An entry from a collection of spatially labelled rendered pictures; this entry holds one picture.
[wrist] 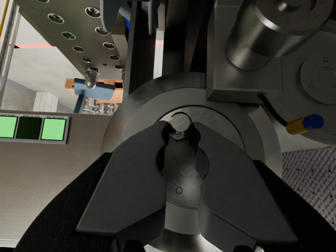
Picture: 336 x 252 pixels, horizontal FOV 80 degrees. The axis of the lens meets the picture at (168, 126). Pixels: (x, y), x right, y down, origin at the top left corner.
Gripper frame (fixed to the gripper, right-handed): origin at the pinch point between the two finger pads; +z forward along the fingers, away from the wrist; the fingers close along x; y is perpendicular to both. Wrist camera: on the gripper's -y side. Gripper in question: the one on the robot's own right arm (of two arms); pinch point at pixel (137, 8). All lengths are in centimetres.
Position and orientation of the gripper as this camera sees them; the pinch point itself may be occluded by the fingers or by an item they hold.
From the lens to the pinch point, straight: 26.2
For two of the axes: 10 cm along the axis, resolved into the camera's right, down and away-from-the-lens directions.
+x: 10.0, 0.5, 0.0
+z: -0.1, 1.9, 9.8
